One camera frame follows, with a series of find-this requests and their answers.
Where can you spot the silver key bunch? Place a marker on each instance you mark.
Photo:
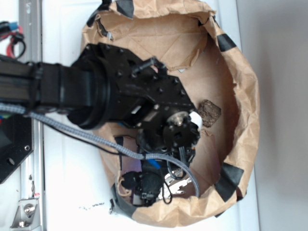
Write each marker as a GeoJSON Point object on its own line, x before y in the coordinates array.
{"type": "Point", "coordinates": [173, 187]}

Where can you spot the aluminium frame rail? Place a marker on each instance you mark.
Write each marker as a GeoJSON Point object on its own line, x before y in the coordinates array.
{"type": "Point", "coordinates": [32, 169]}

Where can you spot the metal corner bracket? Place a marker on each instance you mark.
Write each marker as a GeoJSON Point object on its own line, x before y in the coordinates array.
{"type": "Point", "coordinates": [27, 216]}

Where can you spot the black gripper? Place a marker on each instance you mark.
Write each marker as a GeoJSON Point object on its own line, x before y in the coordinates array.
{"type": "Point", "coordinates": [177, 138]}

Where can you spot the brown paper bag bin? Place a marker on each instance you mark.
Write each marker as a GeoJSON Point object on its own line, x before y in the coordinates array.
{"type": "Point", "coordinates": [185, 36]}

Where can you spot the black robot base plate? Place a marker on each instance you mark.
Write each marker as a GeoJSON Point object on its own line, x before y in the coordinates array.
{"type": "Point", "coordinates": [15, 144]}

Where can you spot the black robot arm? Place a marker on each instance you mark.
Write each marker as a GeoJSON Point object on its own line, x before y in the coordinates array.
{"type": "Point", "coordinates": [110, 96]}

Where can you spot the brown rough rock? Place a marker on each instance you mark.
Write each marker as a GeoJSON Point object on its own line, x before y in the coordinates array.
{"type": "Point", "coordinates": [209, 113]}

